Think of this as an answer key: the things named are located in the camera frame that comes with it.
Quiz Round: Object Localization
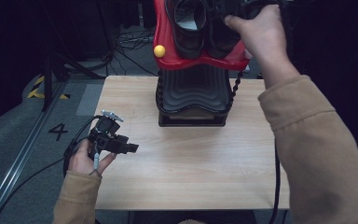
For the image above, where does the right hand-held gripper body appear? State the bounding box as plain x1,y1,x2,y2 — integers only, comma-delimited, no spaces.
212,0,291,20

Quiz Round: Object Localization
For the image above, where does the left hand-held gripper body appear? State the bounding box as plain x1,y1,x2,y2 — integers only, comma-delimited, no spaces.
88,108,131,156

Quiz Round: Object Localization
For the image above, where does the black leather shoe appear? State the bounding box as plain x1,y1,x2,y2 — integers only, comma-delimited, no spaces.
164,0,211,61
206,0,242,60

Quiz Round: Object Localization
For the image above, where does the red and black shoe rack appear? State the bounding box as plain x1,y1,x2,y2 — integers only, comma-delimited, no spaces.
153,0,252,128

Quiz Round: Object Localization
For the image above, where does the person's left hand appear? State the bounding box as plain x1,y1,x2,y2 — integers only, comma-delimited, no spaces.
67,138,118,177

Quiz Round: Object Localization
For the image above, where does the person's right hand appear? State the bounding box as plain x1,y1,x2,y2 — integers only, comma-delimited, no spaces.
224,4,294,75

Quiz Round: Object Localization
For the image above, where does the black metal stand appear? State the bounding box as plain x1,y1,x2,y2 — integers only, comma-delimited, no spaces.
41,51,107,112

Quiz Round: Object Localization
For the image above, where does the yellow and black floor tape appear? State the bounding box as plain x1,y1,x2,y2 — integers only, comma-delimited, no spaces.
26,75,71,101

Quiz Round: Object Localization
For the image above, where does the yellow ball knob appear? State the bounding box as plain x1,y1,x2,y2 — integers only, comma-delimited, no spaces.
153,45,167,59

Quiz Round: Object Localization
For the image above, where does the grey cable plug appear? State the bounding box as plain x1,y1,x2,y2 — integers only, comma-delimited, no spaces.
89,151,102,176

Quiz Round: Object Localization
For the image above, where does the metal floor rail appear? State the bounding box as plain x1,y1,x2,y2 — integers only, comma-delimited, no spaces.
0,81,67,224

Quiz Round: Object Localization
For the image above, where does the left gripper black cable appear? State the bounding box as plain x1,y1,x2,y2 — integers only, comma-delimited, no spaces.
0,115,105,224

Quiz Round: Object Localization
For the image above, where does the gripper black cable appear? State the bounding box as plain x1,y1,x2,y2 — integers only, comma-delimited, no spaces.
0,115,105,224
268,144,282,224

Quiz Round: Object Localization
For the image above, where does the bundle of floor cables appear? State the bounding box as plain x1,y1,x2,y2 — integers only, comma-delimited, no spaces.
106,27,159,77

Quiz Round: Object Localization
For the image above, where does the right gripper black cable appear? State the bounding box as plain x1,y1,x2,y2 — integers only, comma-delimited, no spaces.
268,144,282,224

